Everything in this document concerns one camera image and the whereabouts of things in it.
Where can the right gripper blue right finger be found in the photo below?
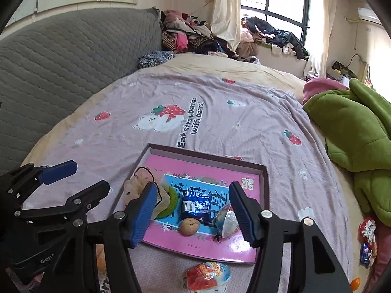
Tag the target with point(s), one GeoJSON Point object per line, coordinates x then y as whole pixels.
{"type": "Point", "coordinates": [313, 264]}

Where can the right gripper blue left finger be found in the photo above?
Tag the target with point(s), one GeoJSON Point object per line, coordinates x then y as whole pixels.
{"type": "Point", "coordinates": [122, 231]}

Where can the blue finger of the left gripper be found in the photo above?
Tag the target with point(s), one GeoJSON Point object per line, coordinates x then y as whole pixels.
{"type": "Point", "coordinates": [18, 184]}
{"type": "Point", "coordinates": [76, 205]}

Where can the blue snack packet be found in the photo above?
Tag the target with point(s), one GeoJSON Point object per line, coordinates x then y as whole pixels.
{"type": "Point", "coordinates": [198, 208]}

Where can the orange small ball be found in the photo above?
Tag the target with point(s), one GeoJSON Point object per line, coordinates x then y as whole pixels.
{"type": "Point", "coordinates": [355, 284]}

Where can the red white snack bag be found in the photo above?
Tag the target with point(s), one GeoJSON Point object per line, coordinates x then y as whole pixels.
{"type": "Point", "coordinates": [367, 237]}

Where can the walnut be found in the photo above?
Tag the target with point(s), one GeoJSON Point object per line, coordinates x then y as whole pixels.
{"type": "Point", "coordinates": [189, 226]}

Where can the pink shallow box tray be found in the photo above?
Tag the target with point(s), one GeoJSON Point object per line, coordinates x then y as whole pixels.
{"type": "Point", "coordinates": [201, 185]}

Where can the toy egg in tray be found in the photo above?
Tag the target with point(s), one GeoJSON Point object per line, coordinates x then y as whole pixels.
{"type": "Point", "coordinates": [226, 223]}

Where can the toy egg on bed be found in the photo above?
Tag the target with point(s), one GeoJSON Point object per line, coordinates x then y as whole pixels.
{"type": "Point", "coordinates": [208, 277]}

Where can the grey quilted headboard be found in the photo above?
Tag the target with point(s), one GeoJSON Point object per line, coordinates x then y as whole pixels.
{"type": "Point", "coordinates": [51, 67]}

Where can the lilac strawberry bear bedsheet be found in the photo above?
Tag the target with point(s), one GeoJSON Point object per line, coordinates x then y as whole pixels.
{"type": "Point", "coordinates": [108, 133]}

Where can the green plush blanket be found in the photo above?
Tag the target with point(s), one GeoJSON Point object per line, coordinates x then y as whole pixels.
{"type": "Point", "coordinates": [356, 126]}

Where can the dark patterned cloth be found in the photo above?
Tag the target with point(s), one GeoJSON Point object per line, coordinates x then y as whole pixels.
{"type": "Point", "coordinates": [155, 58]}

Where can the pink pillow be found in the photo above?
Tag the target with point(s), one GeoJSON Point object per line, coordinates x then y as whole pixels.
{"type": "Point", "coordinates": [315, 86]}

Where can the black power strip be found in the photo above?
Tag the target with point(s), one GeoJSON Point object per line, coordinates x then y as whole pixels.
{"type": "Point", "coordinates": [342, 70]}

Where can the clothes pile by headboard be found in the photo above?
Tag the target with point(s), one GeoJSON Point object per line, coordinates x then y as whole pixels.
{"type": "Point", "coordinates": [182, 33]}

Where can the cream curtain left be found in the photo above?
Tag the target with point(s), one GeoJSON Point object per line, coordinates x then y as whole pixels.
{"type": "Point", "coordinates": [225, 21]}

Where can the cream curtain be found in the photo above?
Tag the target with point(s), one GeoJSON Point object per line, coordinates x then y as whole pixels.
{"type": "Point", "coordinates": [225, 21]}
{"type": "Point", "coordinates": [321, 20]}

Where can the clothes pile on windowsill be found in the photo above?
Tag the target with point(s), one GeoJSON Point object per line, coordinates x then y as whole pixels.
{"type": "Point", "coordinates": [259, 31]}

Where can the white air conditioner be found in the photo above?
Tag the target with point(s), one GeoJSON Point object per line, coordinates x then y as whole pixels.
{"type": "Point", "coordinates": [366, 14]}

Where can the black framed window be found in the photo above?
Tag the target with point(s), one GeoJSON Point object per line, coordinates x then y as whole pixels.
{"type": "Point", "coordinates": [286, 15]}

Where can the cream curtain right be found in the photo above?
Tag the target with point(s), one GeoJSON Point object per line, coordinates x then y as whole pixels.
{"type": "Point", "coordinates": [321, 20]}

